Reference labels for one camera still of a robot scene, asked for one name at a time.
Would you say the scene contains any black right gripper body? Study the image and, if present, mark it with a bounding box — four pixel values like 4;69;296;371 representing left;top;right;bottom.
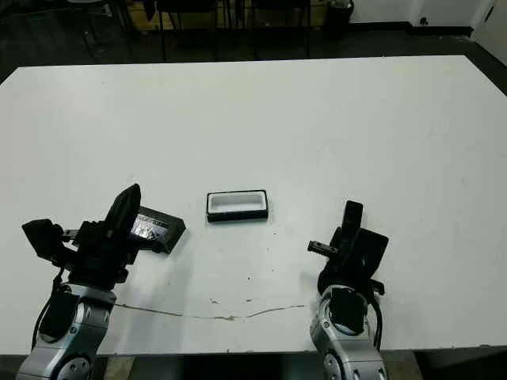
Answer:
307;239;386;296

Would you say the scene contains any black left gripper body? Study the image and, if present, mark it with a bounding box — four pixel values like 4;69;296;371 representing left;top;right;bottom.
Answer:
62;220;136;285

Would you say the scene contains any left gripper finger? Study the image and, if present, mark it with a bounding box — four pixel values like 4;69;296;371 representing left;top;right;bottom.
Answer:
105;183;139;241
118;183;143;242

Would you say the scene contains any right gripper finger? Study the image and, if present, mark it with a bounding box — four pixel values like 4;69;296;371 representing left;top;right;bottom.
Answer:
346;229;362;264
331;226;345;258

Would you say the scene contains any black box lid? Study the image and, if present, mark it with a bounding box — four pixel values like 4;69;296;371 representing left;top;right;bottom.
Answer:
130;205;188;255

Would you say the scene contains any black box base white insert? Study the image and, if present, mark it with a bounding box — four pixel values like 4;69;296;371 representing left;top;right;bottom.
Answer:
205;188;272;225

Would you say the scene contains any dark robot lower body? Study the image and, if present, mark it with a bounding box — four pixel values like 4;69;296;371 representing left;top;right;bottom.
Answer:
181;353;314;380

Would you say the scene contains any brown wooden board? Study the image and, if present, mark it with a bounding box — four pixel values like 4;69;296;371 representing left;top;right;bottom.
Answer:
130;6;326;29

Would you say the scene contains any black trash bin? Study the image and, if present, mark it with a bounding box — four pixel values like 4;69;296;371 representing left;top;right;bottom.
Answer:
325;0;355;39

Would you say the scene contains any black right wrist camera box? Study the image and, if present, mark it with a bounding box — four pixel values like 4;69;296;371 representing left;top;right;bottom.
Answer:
354;228;390;278

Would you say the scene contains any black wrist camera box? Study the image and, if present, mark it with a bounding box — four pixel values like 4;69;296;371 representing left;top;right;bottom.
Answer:
354;228;390;278
21;218;67;264

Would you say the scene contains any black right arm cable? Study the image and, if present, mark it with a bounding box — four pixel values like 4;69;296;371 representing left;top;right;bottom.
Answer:
366;276;386;350

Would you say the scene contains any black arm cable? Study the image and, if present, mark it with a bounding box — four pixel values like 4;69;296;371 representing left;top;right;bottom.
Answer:
366;276;386;350
31;272;65;346

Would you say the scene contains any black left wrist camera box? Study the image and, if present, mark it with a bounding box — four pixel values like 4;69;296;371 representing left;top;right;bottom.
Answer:
21;218;67;264

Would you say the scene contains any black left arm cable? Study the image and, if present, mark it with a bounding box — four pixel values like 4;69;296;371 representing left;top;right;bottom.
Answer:
31;272;65;346

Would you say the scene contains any black metal table frame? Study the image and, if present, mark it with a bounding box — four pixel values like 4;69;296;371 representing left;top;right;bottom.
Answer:
156;0;314;63

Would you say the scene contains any black metal chair frame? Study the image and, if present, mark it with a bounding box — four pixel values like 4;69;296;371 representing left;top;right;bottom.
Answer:
78;0;136;60

